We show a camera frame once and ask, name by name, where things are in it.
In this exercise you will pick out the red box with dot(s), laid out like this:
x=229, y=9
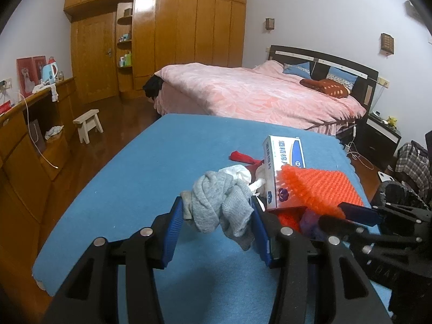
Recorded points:
x=5, y=108

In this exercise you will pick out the black nightstand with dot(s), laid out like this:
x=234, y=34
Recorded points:
x=378, y=141

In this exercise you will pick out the orange bumpy mat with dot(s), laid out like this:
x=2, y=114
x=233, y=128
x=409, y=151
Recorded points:
x=317, y=185

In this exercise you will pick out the dark wooden bed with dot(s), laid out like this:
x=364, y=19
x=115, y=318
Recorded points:
x=364, y=74

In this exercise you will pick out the green bottle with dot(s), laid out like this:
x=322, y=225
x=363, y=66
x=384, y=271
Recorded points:
x=128, y=59

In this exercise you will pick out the white power strip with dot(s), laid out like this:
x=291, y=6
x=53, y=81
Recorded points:
x=354, y=133

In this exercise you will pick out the blue table cover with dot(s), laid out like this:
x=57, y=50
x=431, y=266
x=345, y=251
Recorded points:
x=141, y=175

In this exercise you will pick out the black trash bin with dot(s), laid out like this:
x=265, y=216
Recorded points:
x=401, y=192

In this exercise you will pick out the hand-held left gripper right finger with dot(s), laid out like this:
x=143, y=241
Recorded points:
x=261, y=238

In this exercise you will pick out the plaid cloth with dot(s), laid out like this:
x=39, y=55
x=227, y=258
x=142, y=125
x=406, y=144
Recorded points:
x=413, y=168

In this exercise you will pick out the blue pillow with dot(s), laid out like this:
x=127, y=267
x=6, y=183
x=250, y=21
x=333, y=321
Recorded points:
x=341, y=76
x=297, y=69

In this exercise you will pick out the red cloth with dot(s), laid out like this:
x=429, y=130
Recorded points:
x=239, y=156

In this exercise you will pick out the small brown box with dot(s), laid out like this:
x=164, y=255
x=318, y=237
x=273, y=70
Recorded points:
x=128, y=12

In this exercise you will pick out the white crumpled tissue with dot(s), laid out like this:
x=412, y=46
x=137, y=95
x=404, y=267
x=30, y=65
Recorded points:
x=241, y=173

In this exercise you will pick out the pink quilt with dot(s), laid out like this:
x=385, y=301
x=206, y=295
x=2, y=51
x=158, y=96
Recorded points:
x=243, y=91

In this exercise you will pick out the grey paper bag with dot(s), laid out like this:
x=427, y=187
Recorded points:
x=37, y=136

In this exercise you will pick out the large red photo frame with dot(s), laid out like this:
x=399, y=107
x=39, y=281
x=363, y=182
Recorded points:
x=25, y=74

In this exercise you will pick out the red patterned cushion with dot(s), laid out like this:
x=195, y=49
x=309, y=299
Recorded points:
x=330, y=87

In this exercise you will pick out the yellow toy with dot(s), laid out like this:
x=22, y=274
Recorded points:
x=392, y=120

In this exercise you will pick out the light blue kettle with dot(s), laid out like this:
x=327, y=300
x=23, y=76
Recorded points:
x=50, y=71

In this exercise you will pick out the wooden wardrobe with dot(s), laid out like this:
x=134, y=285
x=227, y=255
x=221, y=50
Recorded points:
x=189, y=23

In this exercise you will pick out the small white cloth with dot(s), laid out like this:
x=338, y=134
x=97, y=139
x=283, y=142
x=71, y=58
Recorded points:
x=54, y=132

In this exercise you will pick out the purple cloth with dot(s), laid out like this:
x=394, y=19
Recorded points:
x=308, y=224

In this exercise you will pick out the white and blue box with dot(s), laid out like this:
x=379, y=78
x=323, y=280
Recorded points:
x=280, y=162

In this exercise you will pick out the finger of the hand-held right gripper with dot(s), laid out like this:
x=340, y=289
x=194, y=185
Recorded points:
x=334, y=225
x=359, y=213

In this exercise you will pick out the grey sock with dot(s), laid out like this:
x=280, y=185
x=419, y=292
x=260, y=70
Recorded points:
x=216, y=202

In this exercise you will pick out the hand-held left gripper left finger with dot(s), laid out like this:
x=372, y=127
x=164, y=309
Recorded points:
x=172, y=233

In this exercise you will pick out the brown wall lamp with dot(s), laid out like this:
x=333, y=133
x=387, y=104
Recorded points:
x=270, y=23
x=387, y=44

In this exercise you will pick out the wooden door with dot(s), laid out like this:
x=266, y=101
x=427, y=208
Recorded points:
x=94, y=57

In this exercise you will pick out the small wooden stool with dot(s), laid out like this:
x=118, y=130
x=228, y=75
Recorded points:
x=87, y=119

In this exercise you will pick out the small red photo frame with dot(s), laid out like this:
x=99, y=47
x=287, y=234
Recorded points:
x=38, y=62

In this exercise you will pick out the black clothing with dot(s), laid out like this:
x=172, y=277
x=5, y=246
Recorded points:
x=153, y=86

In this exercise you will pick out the wooden dresser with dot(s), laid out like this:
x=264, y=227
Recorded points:
x=20, y=162

